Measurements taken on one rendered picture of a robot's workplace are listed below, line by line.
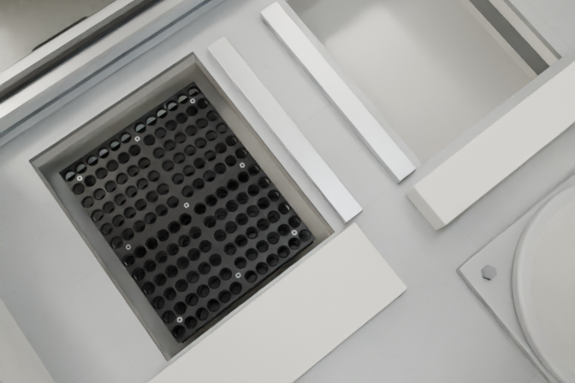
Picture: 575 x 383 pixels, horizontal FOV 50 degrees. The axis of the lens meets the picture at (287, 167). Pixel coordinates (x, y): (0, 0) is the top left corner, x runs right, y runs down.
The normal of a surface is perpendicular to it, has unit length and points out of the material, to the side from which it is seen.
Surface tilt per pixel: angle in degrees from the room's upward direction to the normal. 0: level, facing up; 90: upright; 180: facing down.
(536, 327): 0
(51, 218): 0
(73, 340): 0
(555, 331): 90
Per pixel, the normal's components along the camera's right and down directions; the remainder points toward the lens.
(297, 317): 0.04, -0.25
